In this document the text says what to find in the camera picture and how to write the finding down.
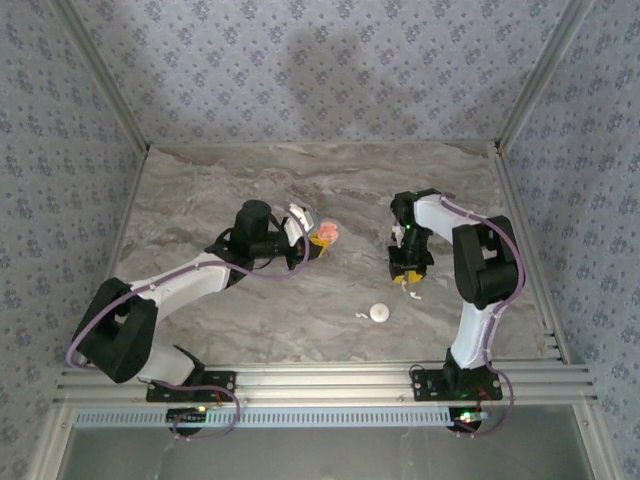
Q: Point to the left controller board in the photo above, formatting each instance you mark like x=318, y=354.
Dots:
x=187, y=414

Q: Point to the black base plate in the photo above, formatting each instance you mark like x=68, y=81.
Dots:
x=425, y=385
x=220, y=382

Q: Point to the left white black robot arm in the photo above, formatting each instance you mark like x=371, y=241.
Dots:
x=190, y=282

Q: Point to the right controller board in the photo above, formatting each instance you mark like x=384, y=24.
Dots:
x=467, y=416

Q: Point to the controller board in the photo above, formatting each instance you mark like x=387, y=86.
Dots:
x=467, y=416
x=187, y=414

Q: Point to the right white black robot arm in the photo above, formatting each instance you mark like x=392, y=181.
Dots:
x=485, y=260

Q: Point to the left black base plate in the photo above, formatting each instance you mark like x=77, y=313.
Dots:
x=220, y=382

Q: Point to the white round disc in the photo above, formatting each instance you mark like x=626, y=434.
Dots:
x=380, y=313

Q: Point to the aluminium mounting rail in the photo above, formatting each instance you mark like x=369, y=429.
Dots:
x=320, y=385

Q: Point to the round earbud charging case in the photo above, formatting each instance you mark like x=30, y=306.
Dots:
x=329, y=231

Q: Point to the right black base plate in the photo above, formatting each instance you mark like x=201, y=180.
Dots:
x=425, y=385

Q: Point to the aluminium table side rail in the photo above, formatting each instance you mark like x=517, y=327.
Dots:
x=520, y=210

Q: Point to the aluminium corner frame post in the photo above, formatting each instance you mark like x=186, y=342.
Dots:
x=542, y=75
x=107, y=80

